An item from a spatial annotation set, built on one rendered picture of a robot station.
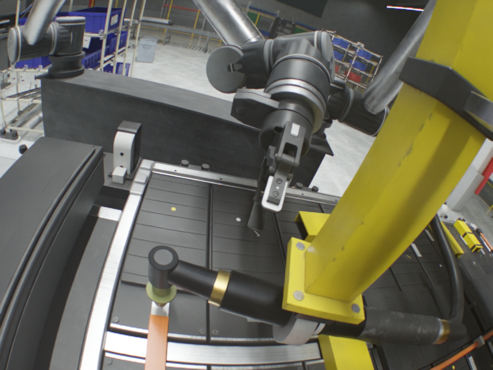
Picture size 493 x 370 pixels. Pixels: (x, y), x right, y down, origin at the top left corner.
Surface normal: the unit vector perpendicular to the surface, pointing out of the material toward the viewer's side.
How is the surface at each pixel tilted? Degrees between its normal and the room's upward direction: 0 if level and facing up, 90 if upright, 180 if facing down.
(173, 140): 90
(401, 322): 11
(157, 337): 0
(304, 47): 32
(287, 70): 42
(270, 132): 120
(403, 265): 0
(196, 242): 0
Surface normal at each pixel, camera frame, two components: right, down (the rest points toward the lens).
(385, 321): 0.22, -0.56
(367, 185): -0.94, -0.33
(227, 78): -0.45, 0.41
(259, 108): -0.29, 0.85
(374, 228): -0.17, 0.54
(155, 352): 0.29, -0.78
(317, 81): 0.47, -0.27
